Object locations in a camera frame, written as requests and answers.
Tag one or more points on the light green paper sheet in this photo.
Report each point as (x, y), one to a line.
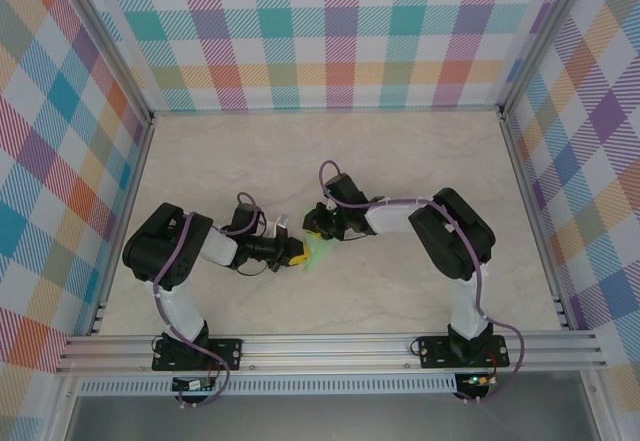
(316, 256)

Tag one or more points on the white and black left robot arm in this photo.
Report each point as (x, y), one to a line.
(160, 246)

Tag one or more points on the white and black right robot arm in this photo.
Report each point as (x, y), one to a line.
(450, 233)

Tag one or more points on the grey metal sheet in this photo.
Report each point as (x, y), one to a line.
(325, 418)

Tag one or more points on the small black circuit board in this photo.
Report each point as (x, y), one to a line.
(192, 385)

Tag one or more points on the circuit board with green light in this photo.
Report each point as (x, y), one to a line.
(477, 380)

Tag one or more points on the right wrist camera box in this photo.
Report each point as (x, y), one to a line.
(328, 205)

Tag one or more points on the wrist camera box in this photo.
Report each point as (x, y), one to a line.
(328, 205)
(281, 222)

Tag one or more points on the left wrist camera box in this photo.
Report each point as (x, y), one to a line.
(281, 222)

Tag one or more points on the wide aluminium mounting rail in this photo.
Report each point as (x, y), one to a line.
(325, 353)

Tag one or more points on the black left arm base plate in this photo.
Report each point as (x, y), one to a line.
(230, 353)

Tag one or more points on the aluminium table edge rail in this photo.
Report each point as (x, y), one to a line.
(532, 211)
(131, 186)

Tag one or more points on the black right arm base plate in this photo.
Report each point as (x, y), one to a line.
(432, 356)

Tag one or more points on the aluminium frame post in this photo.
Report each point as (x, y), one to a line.
(540, 36)
(100, 36)

